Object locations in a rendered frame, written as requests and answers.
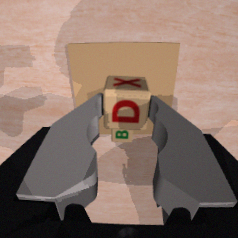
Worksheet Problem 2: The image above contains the wooden letter block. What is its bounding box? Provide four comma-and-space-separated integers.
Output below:
111, 129, 133, 143
103, 75, 151, 130

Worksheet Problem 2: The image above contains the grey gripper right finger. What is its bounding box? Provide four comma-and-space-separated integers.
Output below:
148, 95, 238, 237

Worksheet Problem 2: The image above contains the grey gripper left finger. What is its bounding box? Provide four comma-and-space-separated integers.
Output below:
0, 93, 103, 238

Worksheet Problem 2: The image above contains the tan square mat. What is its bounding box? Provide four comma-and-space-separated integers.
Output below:
67, 42, 180, 107

